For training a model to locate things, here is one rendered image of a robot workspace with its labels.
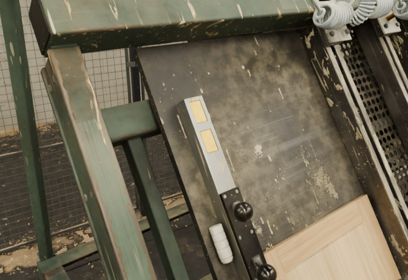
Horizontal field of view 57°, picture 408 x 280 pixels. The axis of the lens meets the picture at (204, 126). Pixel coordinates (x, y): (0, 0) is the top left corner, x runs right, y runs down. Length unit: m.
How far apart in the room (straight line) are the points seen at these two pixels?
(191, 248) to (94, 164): 2.33
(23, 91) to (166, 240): 0.69
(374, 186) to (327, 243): 0.24
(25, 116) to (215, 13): 0.73
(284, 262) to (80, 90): 0.59
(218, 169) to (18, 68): 0.72
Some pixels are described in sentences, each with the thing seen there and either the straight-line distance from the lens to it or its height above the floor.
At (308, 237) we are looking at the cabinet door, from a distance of 0.99.
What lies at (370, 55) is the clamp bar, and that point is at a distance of 1.43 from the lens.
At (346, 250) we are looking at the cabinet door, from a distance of 1.09.
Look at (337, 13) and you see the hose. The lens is 1.02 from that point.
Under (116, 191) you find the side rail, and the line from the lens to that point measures 0.71.
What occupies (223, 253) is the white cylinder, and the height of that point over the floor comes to 1.39.
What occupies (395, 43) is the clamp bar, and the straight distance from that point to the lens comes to 1.60.
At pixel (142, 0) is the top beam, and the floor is 1.88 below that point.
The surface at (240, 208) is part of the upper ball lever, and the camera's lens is 0.71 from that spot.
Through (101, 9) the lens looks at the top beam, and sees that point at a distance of 0.78.
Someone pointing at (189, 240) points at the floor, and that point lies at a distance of 3.07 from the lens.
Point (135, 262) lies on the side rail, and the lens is 0.72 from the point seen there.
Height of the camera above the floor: 1.94
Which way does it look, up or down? 22 degrees down
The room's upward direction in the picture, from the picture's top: straight up
